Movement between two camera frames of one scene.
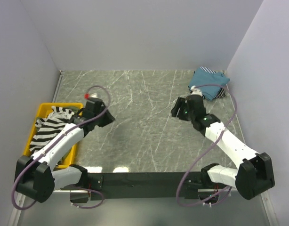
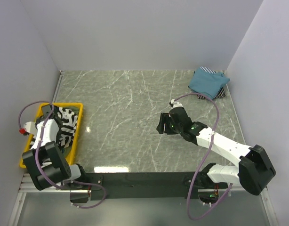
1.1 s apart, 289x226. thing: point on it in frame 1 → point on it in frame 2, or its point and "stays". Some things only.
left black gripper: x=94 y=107 → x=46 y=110
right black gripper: x=181 y=103 → x=165 y=118
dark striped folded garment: x=221 y=93 stays
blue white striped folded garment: x=207 y=69 stays
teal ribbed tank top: x=200 y=77 stays
